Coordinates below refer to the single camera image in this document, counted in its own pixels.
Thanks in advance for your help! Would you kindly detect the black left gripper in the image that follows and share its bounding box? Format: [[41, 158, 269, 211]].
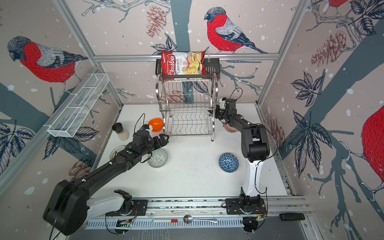
[[140, 132, 170, 157]]

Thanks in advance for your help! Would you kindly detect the steel wire dish rack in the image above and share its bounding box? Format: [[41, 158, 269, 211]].
[[156, 74, 218, 141]]

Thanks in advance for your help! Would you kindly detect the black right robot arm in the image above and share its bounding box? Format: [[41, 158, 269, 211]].
[[215, 98, 270, 210]]

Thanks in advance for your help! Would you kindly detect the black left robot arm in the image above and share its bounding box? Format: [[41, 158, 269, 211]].
[[43, 130, 169, 236]]

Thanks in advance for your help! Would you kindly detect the orange plastic bowl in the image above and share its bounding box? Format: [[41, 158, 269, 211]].
[[148, 118, 164, 133]]

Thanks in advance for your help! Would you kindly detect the red patterned ceramic bowl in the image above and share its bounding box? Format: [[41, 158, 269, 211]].
[[223, 124, 238, 133]]

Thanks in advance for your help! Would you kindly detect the salt grinder with black cap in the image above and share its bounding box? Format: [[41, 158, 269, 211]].
[[112, 123, 129, 141]]

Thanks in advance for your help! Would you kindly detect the white lattice pattern bowl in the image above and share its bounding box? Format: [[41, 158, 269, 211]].
[[110, 146, 126, 160]]

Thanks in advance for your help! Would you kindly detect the dark blue geometric bowl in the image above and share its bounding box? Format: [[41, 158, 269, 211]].
[[218, 153, 239, 173]]

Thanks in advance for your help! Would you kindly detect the red cassava chips bag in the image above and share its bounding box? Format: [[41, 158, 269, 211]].
[[161, 51, 207, 76]]

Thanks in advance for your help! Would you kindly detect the metal spoon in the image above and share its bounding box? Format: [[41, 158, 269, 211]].
[[183, 215, 218, 224]]

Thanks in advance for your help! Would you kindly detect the black remote device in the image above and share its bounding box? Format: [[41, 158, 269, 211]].
[[279, 213, 305, 221]]

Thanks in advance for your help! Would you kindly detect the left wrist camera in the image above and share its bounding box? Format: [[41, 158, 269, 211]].
[[141, 124, 151, 131]]

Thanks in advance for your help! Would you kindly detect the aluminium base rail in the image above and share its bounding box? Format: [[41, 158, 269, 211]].
[[86, 196, 311, 234]]

